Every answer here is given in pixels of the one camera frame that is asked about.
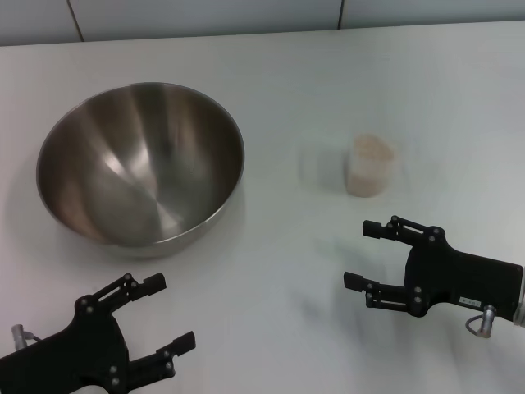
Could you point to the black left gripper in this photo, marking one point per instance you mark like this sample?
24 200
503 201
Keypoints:
61 361

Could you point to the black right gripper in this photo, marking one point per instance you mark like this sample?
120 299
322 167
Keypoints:
459 279

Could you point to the clear plastic measuring cup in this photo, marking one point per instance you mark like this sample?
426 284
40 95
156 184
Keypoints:
352 182

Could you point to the white rice grains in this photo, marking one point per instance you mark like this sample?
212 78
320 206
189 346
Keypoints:
370 148

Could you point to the stainless steel mixing bowl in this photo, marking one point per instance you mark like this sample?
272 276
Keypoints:
139 164

